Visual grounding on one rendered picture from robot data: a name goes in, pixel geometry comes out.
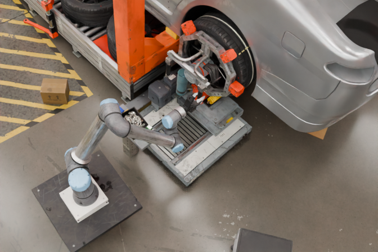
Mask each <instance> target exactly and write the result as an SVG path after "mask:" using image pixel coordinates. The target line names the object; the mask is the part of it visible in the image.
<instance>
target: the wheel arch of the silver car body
mask: <svg viewBox="0 0 378 252"><path fill-rule="evenodd" d="M212 10H219V9H217V8H215V7H213V6H210V5H207V4H197V5H194V6H192V7H190V8H189V9H188V10H187V11H186V12H185V13H184V15H183V16H182V19H181V23H180V27H179V36H180V37H181V36H182V35H183V30H182V28H181V25H182V24H183V23H185V22H186V21H189V20H192V21H195V20H196V19H198V18H199V17H201V16H202V15H204V14H205V13H207V12H209V11H212ZM220 11H221V10H220ZM221 12H222V11H221ZM223 13H224V12H223ZM224 14H225V13H224ZM225 15H226V14H225ZM228 17H229V16H228ZM229 18H230V17H229ZM230 19H231V18H230ZM233 22H234V21H233ZM234 23H235V22H234ZM235 24H236V23H235ZM237 27H238V26H237ZM238 28H239V27H238ZM241 32H242V31H241ZM243 35H244V34H243ZM245 38H246V37H245ZM247 42H248V41H247ZM248 44H249V43H248ZM249 46H250V45H249ZM250 48H251V47H250ZM251 51H252V50H251ZM252 53H253V52H252ZM253 56H254V55H253ZM254 60H255V58H254ZM255 66H256V62H255ZM256 86H257V66H256V85H255V88H254V91H255V89H256ZM254 91H253V93H254ZM253 93H252V94H251V96H252V95H253Z"/></svg>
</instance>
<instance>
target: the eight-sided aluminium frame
mask: <svg viewBox="0 0 378 252"><path fill-rule="evenodd" d="M194 39H198V40H199V41H200V42H201V43H203V44H204V45H205V46H207V47H208V48H209V49H210V50H211V51H213V52H214V53H215V54H216V56H217V58H218V60H219V62H220V64H221V66H222V68H223V70H224V72H225V74H226V77H227V78H226V82H225V86H224V88H213V87H212V86H210V87H209V88H208V89H207V90H205V91H204V92H205V93H206V94H207V95H208V96H220V97H227V96H228V95H229V94H230V93H231V92H229V91H228V89H229V86H230V84H232V83H233V82H234V81H235V78H236V72H235V71H234V69H233V66H232V64H231V62H227V63H225V64H224V62H223V61H222V59H221V57H220V55H221V54H222V53H224V52H225V51H226V50H225V49H224V48H223V47H222V45H220V44H218V43H217V42H216V41H215V40H213V39H212V38H211V37H209V36H208V35H207V34H206V33H205V32H203V31H202V30H199V31H196V32H194V33H192V34H191V35H187V36H185V35H182V36H181V37H180V38H179V50H178V55H179V56H180V57H182V58H184V59H186V58H188V56H187V47H188V41H190V40H194ZM185 63H186V64H187V65H188V66H189V65H191V61H187V62H185ZM195 84H196V85H197V86H198V85H199V84H200V82H199V81H197V82H196V83H195Z"/></svg>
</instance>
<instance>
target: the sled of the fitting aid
mask: <svg viewBox="0 0 378 252"><path fill-rule="evenodd" d="M189 91H191V90H187V92H186V94H187V93H188V92H189ZM185 101H186V100H185V99H184V95H183V96H179V97H177V103H178V104H179V105H181V106H183V104H184V103H185ZM243 112H244V110H243V109H242V108H241V107H239V106H238V108H237V109H236V110H234V111H233V112H231V113H230V114H229V115H228V116H227V117H225V118H224V119H223V120H222V121H221V122H219V123H218V124H217V125H216V126H215V125H214V124H213V123H211V122H210V121H209V120H208V119H207V118H206V117H205V116H203V115H202V114H201V113H200V112H199V111H197V110H193V112H189V111H188V113H189V114H191V115H192V116H193V117H194V118H195V119H196V120H197V121H198V122H199V123H201V124H202V125H203V126H204V127H205V128H206V129H207V130H208V131H209V132H211V133H212V134H213V135H214V136H217V135H218V134H220V133H221V132H222V131H223V130H225V129H226V128H227V127H228V126H229V125H231V124H232V123H233V122H234V121H235V120H236V119H238V118H239V117H240V116H241V115H242V114H243Z"/></svg>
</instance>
